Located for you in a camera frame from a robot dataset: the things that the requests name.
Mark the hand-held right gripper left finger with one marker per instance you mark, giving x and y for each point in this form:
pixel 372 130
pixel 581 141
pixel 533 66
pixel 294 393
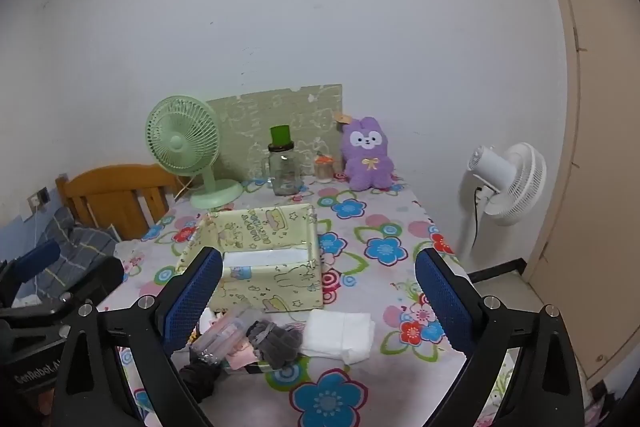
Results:
pixel 195 297

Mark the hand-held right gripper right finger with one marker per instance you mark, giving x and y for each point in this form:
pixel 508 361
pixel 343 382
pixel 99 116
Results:
pixel 442 302

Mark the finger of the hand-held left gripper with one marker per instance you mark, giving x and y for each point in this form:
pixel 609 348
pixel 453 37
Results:
pixel 35 259
pixel 97 279

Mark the clear plastic packet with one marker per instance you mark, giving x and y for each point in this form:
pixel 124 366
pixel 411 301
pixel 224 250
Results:
pixel 220 337

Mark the yellow printed fabric storage box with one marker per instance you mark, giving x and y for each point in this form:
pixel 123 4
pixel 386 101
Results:
pixel 280 282

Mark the dark grey socks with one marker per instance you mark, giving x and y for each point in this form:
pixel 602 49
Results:
pixel 277 342

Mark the white cloth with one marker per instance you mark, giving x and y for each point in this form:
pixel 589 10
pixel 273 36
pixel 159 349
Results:
pixel 340 332

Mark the plaid bedding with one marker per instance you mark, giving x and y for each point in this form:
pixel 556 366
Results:
pixel 75 247

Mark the black cloth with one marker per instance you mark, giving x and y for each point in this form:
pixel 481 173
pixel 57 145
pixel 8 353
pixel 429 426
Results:
pixel 200 379

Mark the white standing fan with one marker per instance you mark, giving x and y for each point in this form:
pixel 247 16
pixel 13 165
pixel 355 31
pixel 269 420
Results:
pixel 505 182

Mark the green desk fan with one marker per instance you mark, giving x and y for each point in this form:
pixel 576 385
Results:
pixel 182 139

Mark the purple plush bunny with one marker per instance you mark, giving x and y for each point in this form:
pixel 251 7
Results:
pixel 367 157

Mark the small orange-lid jar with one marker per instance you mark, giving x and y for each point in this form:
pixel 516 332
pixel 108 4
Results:
pixel 324 168

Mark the green cup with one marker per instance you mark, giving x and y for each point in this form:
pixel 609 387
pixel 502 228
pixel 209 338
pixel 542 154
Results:
pixel 281 134

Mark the green printed board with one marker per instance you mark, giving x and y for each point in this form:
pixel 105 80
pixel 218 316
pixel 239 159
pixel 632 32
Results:
pixel 280 107

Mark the wall socket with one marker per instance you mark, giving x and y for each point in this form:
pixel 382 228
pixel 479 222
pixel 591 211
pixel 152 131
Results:
pixel 40 198

